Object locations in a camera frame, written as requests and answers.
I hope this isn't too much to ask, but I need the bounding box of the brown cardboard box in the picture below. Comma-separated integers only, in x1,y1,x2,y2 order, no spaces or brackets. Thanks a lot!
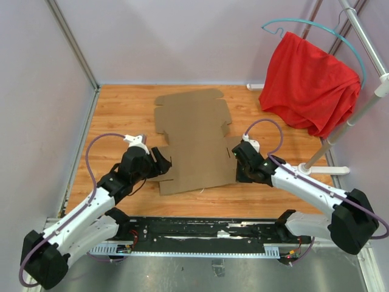
154,89,242,196

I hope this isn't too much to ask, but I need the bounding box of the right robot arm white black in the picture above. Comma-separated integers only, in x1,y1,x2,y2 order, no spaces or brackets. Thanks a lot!
232,141,379,255

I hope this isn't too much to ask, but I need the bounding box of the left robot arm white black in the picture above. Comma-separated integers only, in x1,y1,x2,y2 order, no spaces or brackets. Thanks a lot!
18,146,172,290

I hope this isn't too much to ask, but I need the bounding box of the white garment rack base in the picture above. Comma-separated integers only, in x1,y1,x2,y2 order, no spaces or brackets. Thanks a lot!
294,163,350,175

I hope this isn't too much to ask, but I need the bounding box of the red cloth on hanger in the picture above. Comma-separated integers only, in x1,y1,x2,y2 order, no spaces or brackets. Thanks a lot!
259,32,362,139

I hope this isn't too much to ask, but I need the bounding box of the silver garment rack pole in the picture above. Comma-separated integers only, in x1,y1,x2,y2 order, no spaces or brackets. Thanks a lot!
303,0,389,171

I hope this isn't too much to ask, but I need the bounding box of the teal clothes hanger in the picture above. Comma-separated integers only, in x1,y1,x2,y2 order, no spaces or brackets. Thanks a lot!
261,9,367,89

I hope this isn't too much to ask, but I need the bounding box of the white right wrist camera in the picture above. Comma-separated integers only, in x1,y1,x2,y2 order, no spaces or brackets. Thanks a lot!
242,134,260,152

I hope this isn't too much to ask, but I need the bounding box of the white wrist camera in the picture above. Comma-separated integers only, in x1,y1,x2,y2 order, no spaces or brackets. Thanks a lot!
242,134,260,152
123,134,146,148

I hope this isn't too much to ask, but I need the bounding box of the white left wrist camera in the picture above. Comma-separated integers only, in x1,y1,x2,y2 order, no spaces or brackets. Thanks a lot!
123,134,146,148

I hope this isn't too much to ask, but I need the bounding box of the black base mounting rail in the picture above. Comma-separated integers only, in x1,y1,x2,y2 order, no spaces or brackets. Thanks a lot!
115,217,311,244

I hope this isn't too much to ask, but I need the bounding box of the grey slotted cable duct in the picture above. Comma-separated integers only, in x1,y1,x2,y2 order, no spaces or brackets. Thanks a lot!
89,240,280,259

